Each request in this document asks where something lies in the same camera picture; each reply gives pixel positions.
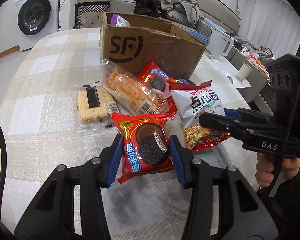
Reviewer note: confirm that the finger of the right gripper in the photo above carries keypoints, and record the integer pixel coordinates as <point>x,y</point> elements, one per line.
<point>244,114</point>
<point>236,128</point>

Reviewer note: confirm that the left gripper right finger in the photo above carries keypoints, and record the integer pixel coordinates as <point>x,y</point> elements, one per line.
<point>182,160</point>

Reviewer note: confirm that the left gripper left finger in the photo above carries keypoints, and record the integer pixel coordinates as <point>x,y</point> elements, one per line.
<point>112,160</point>

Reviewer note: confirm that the red Oreo cookie pack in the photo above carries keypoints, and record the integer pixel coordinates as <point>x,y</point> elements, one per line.
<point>146,148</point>

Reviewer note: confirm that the purple white snack bag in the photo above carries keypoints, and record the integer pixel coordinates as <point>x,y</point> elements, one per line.
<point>118,21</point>

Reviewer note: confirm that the person's right hand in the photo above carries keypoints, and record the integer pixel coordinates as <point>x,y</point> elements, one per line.
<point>264,169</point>

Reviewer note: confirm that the white paper cup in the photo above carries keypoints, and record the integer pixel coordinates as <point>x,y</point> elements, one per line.
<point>244,71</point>

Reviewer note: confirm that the clear beige cracker pack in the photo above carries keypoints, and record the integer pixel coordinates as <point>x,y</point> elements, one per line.
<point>95,103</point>

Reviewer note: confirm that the clear orange cracker pack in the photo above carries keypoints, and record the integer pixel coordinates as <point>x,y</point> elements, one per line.
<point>133,94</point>

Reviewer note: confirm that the white electric kettle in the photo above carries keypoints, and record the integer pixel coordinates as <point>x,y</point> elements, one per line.
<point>220,43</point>

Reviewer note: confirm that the grey sofa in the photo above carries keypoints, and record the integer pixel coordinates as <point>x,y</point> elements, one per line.
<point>216,15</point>

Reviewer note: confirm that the checkered beige tablecloth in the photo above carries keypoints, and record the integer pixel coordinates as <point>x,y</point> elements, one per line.
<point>39,119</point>

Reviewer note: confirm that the brown SF cardboard box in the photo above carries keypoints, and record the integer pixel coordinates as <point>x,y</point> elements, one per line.
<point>146,39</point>

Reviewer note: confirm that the grey jacket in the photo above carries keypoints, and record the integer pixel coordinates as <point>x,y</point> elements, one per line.
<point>186,12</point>

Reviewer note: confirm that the black jacket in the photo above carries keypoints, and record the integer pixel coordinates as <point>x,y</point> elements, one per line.
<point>150,8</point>

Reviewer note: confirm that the white washing machine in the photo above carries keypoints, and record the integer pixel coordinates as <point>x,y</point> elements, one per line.
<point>35,20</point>

